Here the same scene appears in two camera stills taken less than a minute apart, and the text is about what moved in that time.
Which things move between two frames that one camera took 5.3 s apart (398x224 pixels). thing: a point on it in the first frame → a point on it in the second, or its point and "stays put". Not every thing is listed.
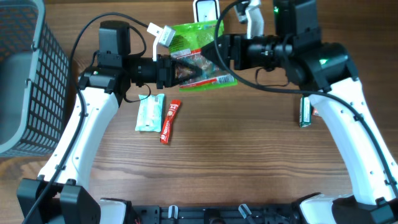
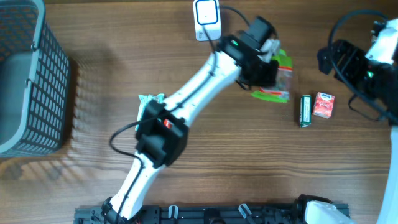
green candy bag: (189, 39) → (280, 91)
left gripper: (168, 78) → (270, 81)
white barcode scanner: (206, 10) stays put
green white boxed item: (305, 112) stays put
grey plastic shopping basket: (34, 81) stays put
